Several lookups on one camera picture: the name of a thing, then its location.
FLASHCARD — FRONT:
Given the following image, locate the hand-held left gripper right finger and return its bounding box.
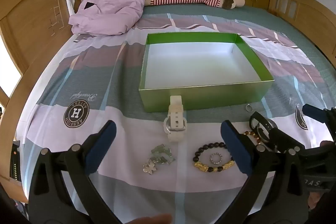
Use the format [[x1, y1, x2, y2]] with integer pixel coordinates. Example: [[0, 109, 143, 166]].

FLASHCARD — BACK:
[[220, 120, 310, 224]]

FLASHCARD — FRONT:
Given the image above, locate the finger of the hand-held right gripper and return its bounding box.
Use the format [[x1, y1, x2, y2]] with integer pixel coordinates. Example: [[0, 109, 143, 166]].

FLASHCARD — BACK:
[[270, 126, 306, 153], [302, 104, 336, 135]]

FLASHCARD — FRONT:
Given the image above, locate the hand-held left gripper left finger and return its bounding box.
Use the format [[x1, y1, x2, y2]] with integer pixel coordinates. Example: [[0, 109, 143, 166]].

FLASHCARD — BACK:
[[28, 120, 117, 224]]

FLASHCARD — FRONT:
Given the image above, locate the brown bead bracelet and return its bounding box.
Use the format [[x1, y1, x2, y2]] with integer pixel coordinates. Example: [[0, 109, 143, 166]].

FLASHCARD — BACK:
[[243, 130, 265, 146]]

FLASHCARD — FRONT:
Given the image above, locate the silver beaded ring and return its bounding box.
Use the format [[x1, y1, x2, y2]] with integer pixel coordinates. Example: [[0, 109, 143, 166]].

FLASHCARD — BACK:
[[209, 152, 223, 165]]

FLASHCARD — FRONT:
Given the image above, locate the black wristwatch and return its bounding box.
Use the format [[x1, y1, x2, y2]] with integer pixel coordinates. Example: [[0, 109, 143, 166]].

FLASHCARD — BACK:
[[249, 111, 279, 147]]

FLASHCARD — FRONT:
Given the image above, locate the black and gold bead bracelet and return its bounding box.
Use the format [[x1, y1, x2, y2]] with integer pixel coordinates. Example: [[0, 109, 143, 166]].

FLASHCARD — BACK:
[[194, 142, 235, 173]]

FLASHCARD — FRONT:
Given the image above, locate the silver flower brooch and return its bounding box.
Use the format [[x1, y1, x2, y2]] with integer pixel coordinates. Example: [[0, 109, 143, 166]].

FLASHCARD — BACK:
[[142, 161, 158, 175]]

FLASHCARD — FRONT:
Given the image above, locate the jade and silver pendant chain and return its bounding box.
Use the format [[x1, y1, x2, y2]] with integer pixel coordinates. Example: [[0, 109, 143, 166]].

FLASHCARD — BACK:
[[148, 144, 176, 165]]

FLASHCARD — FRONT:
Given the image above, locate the white wristwatch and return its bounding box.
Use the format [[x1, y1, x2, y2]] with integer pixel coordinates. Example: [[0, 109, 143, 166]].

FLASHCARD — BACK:
[[163, 95, 188, 143]]

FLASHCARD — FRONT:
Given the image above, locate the green cardboard box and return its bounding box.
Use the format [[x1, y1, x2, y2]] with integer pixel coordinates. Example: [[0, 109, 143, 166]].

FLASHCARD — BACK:
[[139, 32, 275, 113]]

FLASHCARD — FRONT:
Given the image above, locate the person's right hand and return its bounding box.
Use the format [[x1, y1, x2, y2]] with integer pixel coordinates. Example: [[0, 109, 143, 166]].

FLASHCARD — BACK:
[[308, 191, 324, 211]]

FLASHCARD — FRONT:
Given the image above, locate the person's left hand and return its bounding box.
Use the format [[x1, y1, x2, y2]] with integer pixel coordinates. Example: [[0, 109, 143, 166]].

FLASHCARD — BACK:
[[123, 214, 174, 224]]

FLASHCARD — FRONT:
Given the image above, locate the printed striped bed sheet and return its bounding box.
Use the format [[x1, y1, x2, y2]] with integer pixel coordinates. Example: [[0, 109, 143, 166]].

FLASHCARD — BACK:
[[16, 13, 334, 222]]

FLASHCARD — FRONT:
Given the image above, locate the black device with green lights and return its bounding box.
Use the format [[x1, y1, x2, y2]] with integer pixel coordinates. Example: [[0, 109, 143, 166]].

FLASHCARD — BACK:
[[10, 140, 24, 182]]

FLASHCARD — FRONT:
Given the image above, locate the teal bed cover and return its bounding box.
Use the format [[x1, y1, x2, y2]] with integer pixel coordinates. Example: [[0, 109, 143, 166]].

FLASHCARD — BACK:
[[142, 5, 336, 62]]

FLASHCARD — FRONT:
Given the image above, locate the pink duvet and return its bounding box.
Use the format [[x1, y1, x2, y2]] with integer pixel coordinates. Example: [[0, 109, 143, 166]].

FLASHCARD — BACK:
[[69, 0, 147, 36]]

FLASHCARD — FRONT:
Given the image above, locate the wooden headboard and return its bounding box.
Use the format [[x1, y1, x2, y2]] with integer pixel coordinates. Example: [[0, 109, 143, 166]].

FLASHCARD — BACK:
[[0, 0, 79, 114]]

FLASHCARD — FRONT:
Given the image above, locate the wooden bed frame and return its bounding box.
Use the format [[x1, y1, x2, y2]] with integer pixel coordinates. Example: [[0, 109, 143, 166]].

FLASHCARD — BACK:
[[268, 0, 336, 68]]

